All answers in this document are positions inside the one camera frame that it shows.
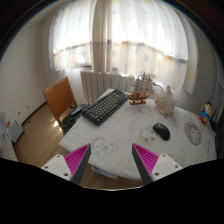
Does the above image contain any wooden chair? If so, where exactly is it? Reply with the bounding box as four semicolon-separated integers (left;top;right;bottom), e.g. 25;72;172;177
43;77;77;124

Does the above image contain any black mechanical keyboard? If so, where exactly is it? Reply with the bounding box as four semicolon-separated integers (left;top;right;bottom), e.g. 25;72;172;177
83;89;128;126

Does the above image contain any white conch shell ornament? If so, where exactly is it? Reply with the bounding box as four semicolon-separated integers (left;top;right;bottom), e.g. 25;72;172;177
155;86;178;117

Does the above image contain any white radiator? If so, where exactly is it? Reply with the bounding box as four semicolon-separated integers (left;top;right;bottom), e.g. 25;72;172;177
80;70;135;104

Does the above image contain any white patterned curtain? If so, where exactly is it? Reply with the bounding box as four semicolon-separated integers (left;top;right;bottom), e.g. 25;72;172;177
109;0;188;90
48;0;97;71

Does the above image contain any dark bag on chair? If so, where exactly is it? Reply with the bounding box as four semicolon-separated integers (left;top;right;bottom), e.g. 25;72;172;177
60;104;87;134

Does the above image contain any white patterned right curtain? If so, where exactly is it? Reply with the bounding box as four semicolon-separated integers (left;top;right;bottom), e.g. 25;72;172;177
109;0;188;90

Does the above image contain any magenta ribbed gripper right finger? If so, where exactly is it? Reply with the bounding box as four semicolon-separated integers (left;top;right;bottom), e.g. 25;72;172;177
132;143;182;185

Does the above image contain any white patterned left curtain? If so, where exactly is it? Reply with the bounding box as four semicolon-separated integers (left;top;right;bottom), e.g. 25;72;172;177
48;0;97;71

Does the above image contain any white patterned tablecloth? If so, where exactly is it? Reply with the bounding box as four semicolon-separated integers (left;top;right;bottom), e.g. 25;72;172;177
60;99;216;180

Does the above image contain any black computer mouse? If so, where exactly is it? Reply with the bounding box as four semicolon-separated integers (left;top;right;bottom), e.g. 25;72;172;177
153;123;170;141

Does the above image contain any white box on floor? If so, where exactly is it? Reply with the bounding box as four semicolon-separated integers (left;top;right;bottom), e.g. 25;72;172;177
7;121;23;142

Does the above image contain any wooden model sailing ship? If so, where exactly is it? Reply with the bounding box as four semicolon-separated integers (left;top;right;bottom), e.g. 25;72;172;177
128;74;154;105

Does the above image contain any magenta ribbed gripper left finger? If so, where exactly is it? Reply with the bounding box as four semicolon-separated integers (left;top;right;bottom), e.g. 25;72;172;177
42;143;91;185

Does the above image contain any cartoon boy figurine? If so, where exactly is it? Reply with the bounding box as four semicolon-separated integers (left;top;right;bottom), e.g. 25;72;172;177
199;102;213;124

